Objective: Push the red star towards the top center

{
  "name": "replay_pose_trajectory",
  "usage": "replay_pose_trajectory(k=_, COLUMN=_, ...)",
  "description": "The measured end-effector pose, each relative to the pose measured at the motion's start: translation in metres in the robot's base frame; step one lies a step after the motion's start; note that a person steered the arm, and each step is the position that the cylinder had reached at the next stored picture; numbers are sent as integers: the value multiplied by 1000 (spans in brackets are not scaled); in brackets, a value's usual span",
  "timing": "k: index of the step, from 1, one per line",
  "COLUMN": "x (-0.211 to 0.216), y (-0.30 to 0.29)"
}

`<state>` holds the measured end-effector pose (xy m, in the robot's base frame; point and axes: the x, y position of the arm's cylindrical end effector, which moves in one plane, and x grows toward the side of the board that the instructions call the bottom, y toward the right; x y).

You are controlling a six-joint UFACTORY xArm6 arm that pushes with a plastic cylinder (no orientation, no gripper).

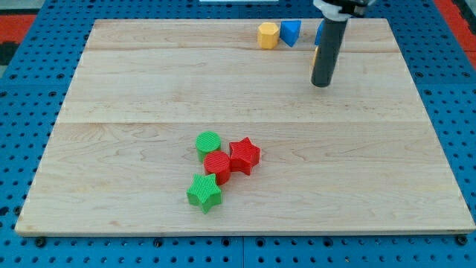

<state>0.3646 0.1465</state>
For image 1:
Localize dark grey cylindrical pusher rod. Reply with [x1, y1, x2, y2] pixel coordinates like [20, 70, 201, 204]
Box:
[311, 18, 347, 88]

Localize white and black rod mount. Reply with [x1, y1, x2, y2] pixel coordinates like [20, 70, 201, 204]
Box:
[312, 0, 376, 19]

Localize red star block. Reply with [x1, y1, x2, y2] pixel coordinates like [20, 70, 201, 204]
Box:
[229, 137, 261, 176]

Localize green star block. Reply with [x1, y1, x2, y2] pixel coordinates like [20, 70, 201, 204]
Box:
[186, 173, 222, 214]

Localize blue block behind rod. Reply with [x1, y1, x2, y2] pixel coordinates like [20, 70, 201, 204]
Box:
[315, 21, 324, 46]

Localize yellow block behind rod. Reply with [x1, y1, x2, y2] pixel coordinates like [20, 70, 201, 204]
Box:
[312, 46, 319, 67]

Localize blue triangular block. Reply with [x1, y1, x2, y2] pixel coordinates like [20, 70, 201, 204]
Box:
[280, 20, 301, 47]

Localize yellow hexagon block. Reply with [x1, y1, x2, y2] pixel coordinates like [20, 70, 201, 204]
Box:
[257, 22, 280, 49]

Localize green cylinder block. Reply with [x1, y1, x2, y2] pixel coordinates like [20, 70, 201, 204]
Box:
[195, 131, 222, 162]

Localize red cylinder block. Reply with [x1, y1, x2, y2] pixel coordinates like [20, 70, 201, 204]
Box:
[203, 151, 231, 185]

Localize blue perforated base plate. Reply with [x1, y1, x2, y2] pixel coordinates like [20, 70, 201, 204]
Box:
[1, 1, 475, 267]

